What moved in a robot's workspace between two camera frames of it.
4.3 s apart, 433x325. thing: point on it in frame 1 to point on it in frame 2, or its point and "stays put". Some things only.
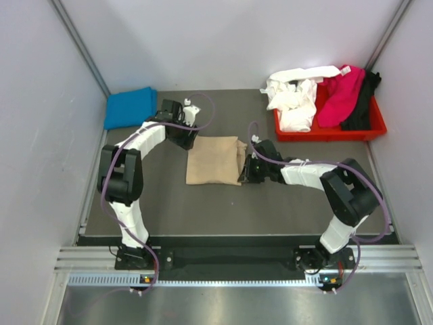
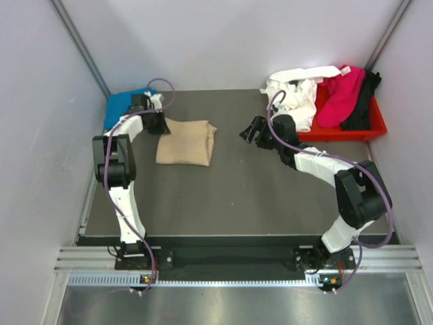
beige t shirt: [215, 160] to [187, 142]
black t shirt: [360, 118] stays put
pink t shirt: [341, 96] stays put
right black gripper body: [256, 171] to [264, 139]
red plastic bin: [335, 134] stays put
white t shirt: [293, 93] stays put
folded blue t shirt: [130, 108] stays put
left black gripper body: [180, 138] to [156, 123]
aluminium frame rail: [391, 257] stays put
